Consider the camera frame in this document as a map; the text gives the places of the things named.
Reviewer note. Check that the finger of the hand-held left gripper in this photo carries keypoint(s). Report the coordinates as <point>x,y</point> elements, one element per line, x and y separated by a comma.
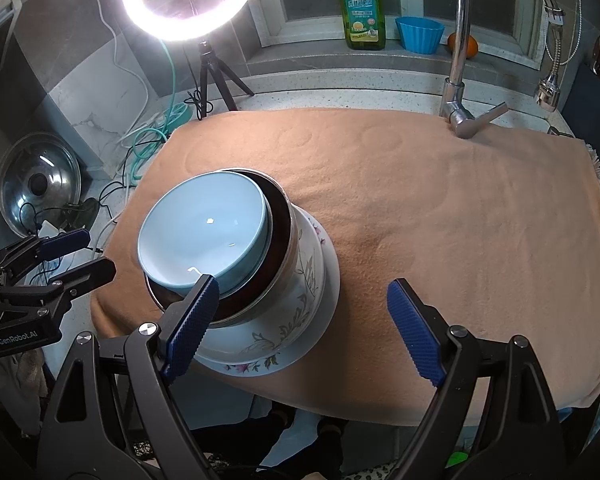
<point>65,242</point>
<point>90,272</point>

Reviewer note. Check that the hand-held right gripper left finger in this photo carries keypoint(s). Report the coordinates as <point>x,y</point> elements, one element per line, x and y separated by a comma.
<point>190,330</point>

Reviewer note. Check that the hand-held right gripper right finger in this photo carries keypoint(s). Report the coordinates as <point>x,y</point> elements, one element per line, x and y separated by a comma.
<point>417,332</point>

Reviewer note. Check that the pink blossom print plate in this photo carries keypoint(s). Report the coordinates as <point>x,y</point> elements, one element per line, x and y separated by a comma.
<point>333,280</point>

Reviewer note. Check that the light blue bowl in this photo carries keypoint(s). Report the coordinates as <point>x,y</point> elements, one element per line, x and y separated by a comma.
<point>200,230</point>

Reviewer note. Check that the plain steel bowl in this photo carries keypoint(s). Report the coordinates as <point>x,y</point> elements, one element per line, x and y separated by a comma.
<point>292,245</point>

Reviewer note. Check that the white power strip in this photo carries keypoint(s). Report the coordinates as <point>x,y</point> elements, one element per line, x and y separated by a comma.
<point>50,229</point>

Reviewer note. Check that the dark green object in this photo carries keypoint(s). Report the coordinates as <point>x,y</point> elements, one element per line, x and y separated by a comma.
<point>82,212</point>

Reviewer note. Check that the beige hanging towel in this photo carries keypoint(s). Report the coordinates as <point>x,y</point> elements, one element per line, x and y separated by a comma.
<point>27,380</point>

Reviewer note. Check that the steel pot lid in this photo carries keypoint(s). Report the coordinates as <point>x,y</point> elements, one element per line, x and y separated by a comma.
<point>35,170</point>

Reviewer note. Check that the person's dark trousers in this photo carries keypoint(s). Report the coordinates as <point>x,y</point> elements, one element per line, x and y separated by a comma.
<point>290,435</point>

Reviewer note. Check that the leopard print mat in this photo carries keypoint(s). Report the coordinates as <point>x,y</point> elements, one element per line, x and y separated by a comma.
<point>375,474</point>

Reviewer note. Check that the chrome faucet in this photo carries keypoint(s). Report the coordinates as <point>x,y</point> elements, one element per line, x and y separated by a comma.
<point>457,60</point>

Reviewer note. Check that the orange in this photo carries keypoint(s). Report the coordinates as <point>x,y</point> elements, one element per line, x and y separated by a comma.
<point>471,46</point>

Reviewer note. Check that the blue fluted cup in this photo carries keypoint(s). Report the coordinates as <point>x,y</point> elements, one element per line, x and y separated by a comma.
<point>420,35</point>

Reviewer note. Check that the green dish soap bottle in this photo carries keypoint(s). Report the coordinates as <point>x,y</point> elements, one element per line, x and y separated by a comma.
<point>364,15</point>

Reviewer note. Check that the white window frame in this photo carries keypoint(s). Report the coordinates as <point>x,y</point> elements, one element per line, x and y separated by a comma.
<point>280,25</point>

